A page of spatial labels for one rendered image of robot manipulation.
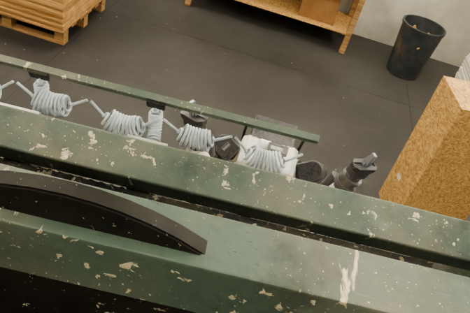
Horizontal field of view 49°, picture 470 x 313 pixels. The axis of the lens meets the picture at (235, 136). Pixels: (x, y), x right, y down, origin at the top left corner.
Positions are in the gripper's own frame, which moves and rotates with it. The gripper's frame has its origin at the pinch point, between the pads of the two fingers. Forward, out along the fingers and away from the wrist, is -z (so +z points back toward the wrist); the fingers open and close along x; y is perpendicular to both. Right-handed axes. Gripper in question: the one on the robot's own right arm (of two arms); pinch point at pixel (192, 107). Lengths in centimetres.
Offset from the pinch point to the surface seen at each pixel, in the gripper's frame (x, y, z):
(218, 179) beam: 59, 43, -31
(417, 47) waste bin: -92, -416, 197
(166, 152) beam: 47, 48, -36
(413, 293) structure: 112, 56, -53
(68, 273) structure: 77, 88, -59
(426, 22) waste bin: -106, -463, 188
